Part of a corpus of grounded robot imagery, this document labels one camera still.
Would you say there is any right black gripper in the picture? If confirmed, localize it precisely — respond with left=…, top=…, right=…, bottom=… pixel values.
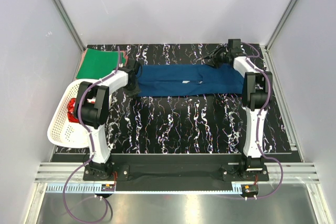
left=202, top=45, right=229, bottom=69

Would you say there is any blue t shirt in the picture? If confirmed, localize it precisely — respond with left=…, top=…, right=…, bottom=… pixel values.
left=138, top=64, right=244, bottom=97

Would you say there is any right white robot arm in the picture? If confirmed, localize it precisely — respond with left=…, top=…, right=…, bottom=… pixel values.
left=205, top=39, right=272, bottom=180

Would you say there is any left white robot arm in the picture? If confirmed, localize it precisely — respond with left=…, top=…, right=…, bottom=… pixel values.
left=74, top=60, right=142, bottom=180

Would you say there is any folded pink t shirt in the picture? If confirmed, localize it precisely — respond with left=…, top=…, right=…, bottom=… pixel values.
left=80, top=48, right=129, bottom=80

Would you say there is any folded green t shirt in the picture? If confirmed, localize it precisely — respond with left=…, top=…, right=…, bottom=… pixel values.
left=75, top=48, right=124, bottom=80

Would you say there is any red and white t shirt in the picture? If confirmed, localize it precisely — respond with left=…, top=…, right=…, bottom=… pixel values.
left=67, top=97, right=92, bottom=124

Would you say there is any white plastic laundry basket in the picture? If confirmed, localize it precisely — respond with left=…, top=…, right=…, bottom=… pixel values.
left=47, top=79, right=95, bottom=148

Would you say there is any left small electronics board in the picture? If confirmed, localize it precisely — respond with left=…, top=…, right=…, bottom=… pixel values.
left=101, top=184, right=115, bottom=191

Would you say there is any small electronics board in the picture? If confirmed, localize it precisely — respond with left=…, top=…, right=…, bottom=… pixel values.
left=101, top=184, right=115, bottom=191
left=242, top=184, right=259, bottom=193

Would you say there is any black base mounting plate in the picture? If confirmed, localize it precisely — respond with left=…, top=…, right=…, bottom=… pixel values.
left=83, top=154, right=269, bottom=183

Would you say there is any right small electronics board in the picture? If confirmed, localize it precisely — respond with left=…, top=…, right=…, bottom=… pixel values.
left=242, top=184, right=259, bottom=193

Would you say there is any right aluminium frame post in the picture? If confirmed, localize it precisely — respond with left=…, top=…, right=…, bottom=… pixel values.
left=265, top=0, right=316, bottom=51

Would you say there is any aluminium frame post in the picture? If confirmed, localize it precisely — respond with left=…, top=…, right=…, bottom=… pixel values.
left=265, top=0, right=316, bottom=51
left=36, top=0, right=87, bottom=51

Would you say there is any white slotted cable duct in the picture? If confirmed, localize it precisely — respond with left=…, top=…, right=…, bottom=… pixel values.
left=46, top=183, right=242, bottom=195

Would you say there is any left aluminium frame post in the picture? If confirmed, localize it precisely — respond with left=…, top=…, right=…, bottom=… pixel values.
left=36, top=0, right=87, bottom=51

